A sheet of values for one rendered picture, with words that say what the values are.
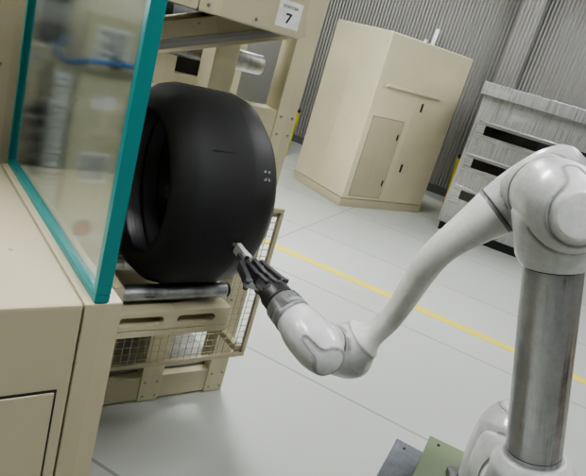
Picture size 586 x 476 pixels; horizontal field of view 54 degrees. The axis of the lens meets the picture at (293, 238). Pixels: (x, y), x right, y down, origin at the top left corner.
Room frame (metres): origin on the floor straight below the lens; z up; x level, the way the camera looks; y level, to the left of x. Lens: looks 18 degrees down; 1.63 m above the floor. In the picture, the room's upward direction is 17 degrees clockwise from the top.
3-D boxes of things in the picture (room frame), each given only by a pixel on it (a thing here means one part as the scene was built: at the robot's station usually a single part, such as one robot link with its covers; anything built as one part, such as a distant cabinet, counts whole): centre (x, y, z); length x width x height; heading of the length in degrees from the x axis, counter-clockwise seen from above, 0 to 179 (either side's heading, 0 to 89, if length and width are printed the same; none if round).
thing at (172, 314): (1.47, 0.28, 0.84); 0.36 x 0.09 x 0.06; 130
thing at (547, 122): (7.04, -2.36, 0.89); 1.40 x 1.07 x 1.79; 72
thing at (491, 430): (1.14, -0.60, 0.92); 0.18 x 0.16 x 0.22; 177
